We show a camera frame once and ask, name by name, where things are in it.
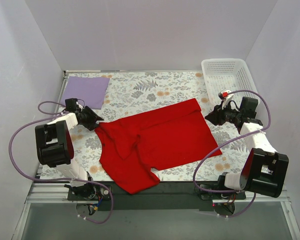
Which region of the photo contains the purple cable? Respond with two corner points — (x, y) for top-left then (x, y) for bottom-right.
(8, 98), (115, 225)
(192, 89), (271, 219)

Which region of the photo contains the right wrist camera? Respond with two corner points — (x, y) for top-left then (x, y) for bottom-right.
(218, 89), (234, 110)

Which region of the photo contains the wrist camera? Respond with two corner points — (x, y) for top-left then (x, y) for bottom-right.
(218, 89), (234, 110)
(74, 98), (85, 111)

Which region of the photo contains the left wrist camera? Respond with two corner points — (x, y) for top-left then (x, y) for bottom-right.
(74, 98), (85, 111)

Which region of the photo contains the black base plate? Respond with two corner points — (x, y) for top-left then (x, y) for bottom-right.
(67, 181), (246, 212)

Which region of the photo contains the white plastic basket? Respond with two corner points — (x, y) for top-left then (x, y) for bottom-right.
(201, 58), (260, 106)

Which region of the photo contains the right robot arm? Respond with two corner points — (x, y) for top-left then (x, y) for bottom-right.
(205, 96), (289, 199)

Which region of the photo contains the folded purple t shirt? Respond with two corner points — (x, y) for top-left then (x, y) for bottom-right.
(60, 76), (110, 110)

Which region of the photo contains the floral table cloth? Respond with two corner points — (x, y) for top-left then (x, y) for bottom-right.
(66, 71), (249, 182)

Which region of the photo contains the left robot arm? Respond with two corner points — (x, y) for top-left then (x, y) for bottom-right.
(35, 98), (104, 200)

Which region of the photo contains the red t shirt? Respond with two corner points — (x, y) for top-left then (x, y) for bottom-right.
(94, 98), (218, 194)

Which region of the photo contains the aluminium frame rail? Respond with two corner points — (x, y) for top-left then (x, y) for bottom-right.
(26, 182), (291, 204)

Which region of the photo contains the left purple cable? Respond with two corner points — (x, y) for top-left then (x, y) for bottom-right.
(8, 98), (115, 225)

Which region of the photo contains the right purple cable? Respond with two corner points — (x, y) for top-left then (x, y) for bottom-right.
(192, 89), (271, 219)

